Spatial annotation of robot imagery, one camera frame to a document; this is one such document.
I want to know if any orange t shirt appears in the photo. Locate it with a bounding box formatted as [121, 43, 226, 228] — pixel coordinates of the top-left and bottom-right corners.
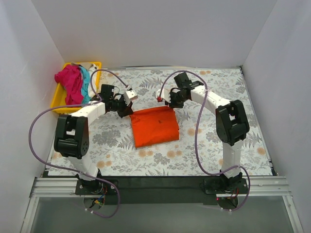
[130, 106, 179, 148]

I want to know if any teal t shirt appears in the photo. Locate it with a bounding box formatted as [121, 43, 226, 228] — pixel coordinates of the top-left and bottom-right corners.
[79, 66, 91, 104]

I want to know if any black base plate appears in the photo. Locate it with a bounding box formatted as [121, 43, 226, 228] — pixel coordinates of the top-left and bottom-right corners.
[74, 175, 249, 206]

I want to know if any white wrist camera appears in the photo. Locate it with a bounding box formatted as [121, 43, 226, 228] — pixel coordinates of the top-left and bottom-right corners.
[155, 89, 171, 106]
[124, 89, 138, 104]

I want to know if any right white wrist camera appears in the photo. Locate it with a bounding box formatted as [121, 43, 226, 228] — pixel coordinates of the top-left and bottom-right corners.
[155, 89, 171, 106]

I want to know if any floral patterned table mat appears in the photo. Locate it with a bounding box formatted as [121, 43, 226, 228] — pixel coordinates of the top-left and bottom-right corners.
[48, 68, 273, 176]

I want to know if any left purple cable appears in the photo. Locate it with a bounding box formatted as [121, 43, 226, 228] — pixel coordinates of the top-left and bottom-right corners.
[28, 69, 132, 218]

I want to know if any white t shirt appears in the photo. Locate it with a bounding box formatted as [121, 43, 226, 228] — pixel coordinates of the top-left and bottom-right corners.
[88, 64, 99, 98]

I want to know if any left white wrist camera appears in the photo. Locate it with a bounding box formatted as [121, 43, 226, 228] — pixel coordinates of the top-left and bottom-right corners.
[124, 89, 138, 104]

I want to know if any magenta t shirt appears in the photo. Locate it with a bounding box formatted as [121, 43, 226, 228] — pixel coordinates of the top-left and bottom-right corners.
[54, 64, 84, 105]

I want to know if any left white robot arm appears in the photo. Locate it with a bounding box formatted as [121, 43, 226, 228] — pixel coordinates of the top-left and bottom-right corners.
[54, 84, 138, 194]

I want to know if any aluminium mounting rail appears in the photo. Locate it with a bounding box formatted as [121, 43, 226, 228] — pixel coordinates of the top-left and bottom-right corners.
[31, 176, 291, 197]

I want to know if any yellow plastic bin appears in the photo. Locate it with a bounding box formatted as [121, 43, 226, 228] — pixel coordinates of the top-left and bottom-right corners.
[51, 62, 102, 114]

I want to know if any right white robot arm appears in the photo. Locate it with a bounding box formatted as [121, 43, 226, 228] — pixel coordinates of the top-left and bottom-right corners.
[157, 70, 250, 194]

